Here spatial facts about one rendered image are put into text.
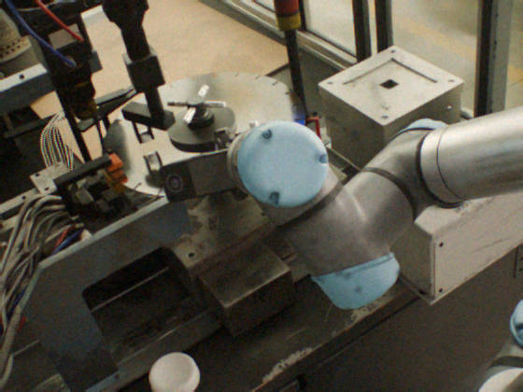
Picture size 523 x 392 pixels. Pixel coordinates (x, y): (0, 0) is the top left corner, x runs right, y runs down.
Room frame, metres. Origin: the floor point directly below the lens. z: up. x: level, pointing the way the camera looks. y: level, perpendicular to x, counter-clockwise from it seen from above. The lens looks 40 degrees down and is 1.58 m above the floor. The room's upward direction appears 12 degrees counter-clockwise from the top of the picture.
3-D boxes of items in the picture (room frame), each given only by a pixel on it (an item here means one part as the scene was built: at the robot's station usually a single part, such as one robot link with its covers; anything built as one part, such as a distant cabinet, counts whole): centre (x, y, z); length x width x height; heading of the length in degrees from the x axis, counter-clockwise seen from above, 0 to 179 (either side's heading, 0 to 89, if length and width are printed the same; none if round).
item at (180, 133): (0.94, 0.07, 0.96); 0.11 x 0.11 x 0.03
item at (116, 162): (0.85, 0.25, 0.95); 0.10 x 0.03 x 0.07; 115
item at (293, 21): (1.18, -0.11, 0.98); 0.05 x 0.04 x 0.03; 25
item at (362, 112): (1.02, -0.26, 0.82); 0.18 x 0.18 x 0.15; 25
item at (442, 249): (0.76, -0.31, 0.82); 0.28 x 0.11 x 0.15; 115
